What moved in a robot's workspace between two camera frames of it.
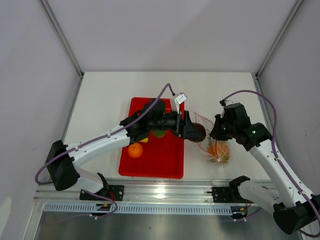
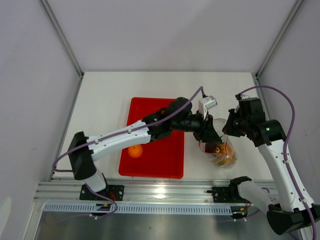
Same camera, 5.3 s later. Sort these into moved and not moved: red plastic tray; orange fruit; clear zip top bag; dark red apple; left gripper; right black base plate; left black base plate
Moved: clear zip top bag; left gripper; dark red apple
Not moved: left black base plate; right black base plate; orange fruit; red plastic tray
